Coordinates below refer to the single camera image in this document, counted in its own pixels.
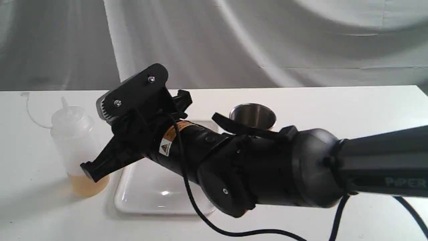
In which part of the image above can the white plastic tray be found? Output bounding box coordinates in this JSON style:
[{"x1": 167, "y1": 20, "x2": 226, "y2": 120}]
[{"x1": 114, "y1": 120, "x2": 221, "y2": 215}]

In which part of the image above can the black camera cable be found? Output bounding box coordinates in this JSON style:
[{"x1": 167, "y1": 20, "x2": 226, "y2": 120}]
[{"x1": 167, "y1": 113, "x2": 428, "y2": 241}]

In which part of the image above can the grey fabric backdrop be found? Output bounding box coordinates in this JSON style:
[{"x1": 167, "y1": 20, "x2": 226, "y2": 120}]
[{"x1": 0, "y1": 0, "x2": 428, "y2": 92}]

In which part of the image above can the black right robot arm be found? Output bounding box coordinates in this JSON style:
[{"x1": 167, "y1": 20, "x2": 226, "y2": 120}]
[{"x1": 81, "y1": 114, "x2": 427, "y2": 218}]

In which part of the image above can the clear squeeze bottle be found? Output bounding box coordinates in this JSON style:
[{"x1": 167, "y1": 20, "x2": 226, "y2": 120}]
[{"x1": 21, "y1": 92, "x2": 110, "y2": 198}]

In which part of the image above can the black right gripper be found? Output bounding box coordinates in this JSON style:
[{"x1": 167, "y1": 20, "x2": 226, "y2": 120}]
[{"x1": 80, "y1": 112, "x2": 298, "y2": 183}]

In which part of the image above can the stainless steel cup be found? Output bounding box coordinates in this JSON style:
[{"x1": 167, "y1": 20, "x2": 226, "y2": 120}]
[{"x1": 229, "y1": 103, "x2": 277, "y2": 130}]

